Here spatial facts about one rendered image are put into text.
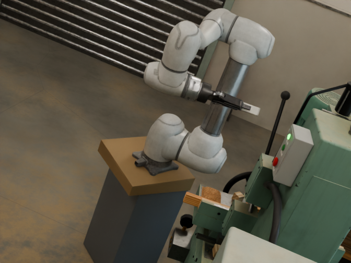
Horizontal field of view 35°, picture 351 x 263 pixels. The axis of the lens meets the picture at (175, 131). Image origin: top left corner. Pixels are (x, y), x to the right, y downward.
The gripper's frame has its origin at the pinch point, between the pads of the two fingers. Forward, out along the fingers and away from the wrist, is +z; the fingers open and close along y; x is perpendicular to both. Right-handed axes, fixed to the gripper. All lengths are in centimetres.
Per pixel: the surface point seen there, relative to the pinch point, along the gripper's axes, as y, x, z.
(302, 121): 13.3, -1.2, 16.5
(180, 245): -43, -56, -3
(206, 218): -17.0, -43.0, -0.3
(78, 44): -324, 87, -119
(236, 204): 5.6, -35.7, 4.7
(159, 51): -301, 101, -44
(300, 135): 42.6, -13.6, 9.0
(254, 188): 19.8, -29.9, 5.9
